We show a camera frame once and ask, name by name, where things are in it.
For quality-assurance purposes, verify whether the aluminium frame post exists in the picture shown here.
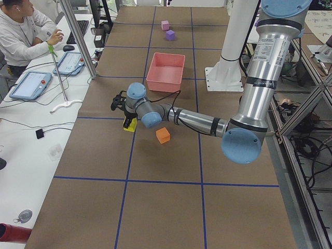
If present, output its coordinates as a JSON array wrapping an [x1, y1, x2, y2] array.
[[59, 0, 96, 79]]

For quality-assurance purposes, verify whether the black keyboard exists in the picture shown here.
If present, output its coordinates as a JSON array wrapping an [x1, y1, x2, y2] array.
[[66, 20, 90, 45]]

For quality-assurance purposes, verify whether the black camera cable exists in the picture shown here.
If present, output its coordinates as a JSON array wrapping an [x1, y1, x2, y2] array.
[[145, 90, 182, 109]]

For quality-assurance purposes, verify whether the white stand with rod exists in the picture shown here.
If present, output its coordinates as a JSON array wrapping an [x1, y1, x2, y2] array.
[[48, 45, 83, 114]]

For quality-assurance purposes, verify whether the pink plastic bin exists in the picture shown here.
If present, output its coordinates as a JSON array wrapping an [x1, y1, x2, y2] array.
[[146, 52, 185, 92]]

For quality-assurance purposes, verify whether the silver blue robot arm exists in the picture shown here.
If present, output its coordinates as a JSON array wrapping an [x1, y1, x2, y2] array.
[[122, 1, 311, 164]]

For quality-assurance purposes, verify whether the yellow foam block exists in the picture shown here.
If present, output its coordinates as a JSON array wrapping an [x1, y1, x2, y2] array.
[[122, 118, 137, 132]]

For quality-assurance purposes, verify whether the teach pendant tablet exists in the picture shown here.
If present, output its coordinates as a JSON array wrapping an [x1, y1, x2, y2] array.
[[57, 51, 85, 76], [9, 71, 52, 100]]

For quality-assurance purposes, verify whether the black computer mouse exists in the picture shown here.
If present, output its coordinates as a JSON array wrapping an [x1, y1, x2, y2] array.
[[63, 45, 75, 52]]

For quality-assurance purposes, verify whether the far teach pendant tablet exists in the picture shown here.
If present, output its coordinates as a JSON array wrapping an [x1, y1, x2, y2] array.
[[57, 51, 85, 76]]

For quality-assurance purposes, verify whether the small black square device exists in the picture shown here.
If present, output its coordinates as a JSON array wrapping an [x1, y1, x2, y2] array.
[[35, 129, 45, 139]]

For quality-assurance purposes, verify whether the pink foam block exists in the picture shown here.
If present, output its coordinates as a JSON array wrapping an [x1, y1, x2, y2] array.
[[161, 20, 170, 31]]

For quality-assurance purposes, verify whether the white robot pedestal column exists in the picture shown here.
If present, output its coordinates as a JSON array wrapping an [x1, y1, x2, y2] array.
[[205, 0, 260, 92]]

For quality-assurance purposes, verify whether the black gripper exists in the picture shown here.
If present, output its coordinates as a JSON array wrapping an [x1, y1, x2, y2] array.
[[123, 109, 137, 128]]

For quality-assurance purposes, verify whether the seated person in grey hoodie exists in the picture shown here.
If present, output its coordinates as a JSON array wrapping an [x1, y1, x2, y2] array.
[[1, 1, 64, 77]]

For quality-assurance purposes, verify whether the near teach pendant tablet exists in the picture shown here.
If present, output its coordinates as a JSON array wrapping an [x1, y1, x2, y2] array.
[[9, 71, 52, 100]]

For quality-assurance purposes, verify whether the orange foam block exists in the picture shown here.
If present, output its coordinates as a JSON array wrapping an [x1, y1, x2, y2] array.
[[156, 127, 171, 144]]

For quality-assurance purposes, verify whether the round metal cap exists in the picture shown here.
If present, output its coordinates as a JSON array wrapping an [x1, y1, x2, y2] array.
[[13, 209, 33, 224]]

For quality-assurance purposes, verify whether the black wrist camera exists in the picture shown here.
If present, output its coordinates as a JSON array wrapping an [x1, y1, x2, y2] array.
[[110, 94, 126, 111]]

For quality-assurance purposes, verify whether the purple foam block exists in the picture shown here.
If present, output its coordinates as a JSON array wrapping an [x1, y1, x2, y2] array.
[[165, 30, 175, 41]]

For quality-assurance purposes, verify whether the red cylinder object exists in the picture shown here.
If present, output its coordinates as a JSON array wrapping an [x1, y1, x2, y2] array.
[[1, 223, 32, 243]]

